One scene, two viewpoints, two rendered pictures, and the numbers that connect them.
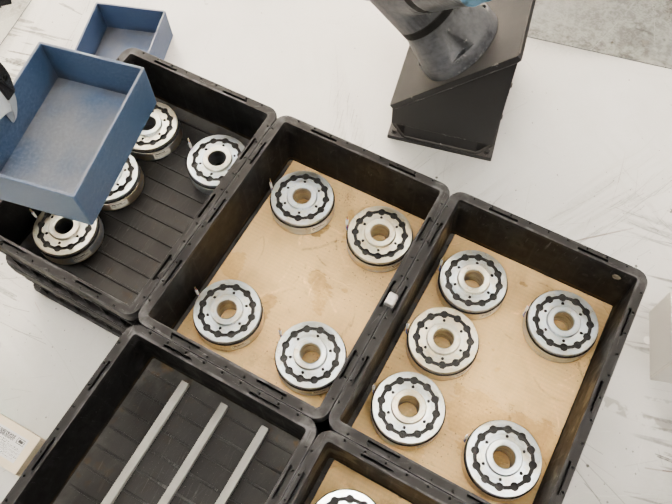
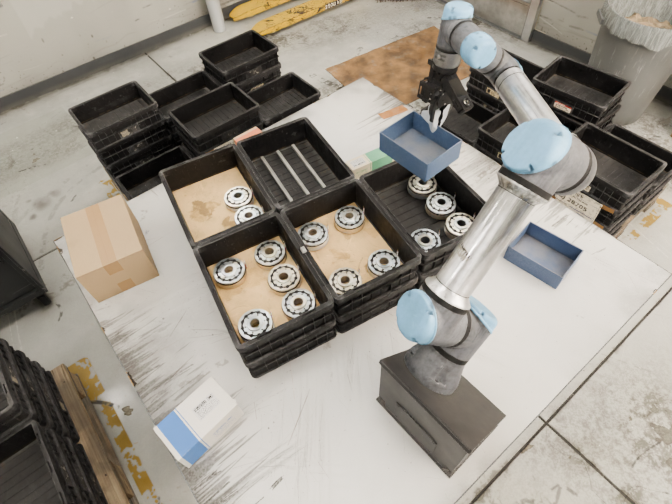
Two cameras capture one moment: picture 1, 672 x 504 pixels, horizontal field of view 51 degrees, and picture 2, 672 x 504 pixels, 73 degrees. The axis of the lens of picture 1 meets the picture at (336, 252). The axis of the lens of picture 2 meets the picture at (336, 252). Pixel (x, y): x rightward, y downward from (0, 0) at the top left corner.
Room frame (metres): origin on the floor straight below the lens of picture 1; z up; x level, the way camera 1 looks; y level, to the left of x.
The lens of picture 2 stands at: (0.92, -0.71, 2.04)
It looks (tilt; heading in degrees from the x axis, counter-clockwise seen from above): 54 degrees down; 124
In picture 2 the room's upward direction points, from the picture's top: 5 degrees counter-clockwise
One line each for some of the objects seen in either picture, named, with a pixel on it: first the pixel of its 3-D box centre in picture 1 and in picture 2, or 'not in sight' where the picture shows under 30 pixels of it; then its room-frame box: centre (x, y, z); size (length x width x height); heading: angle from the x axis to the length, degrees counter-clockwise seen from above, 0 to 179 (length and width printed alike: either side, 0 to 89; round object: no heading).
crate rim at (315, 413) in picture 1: (300, 254); (347, 235); (0.45, 0.05, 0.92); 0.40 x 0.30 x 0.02; 149
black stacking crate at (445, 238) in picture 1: (486, 360); (263, 284); (0.30, -0.20, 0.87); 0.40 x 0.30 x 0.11; 149
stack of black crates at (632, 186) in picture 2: not in sight; (588, 191); (1.14, 1.21, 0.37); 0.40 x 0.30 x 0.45; 159
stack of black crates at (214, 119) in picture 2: not in sight; (223, 141); (-0.73, 0.69, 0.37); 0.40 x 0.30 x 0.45; 69
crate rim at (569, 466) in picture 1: (493, 349); (260, 275); (0.30, -0.20, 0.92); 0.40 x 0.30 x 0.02; 149
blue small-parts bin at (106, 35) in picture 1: (120, 55); (542, 254); (1.02, 0.42, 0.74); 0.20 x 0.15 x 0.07; 167
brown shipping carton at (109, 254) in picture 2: not in sight; (110, 246); (-0.33, -0.30, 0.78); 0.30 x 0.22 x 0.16; 150
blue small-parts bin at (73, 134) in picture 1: (65, 131); (419, 144); (0.55, 0.34, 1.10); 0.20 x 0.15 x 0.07; 160
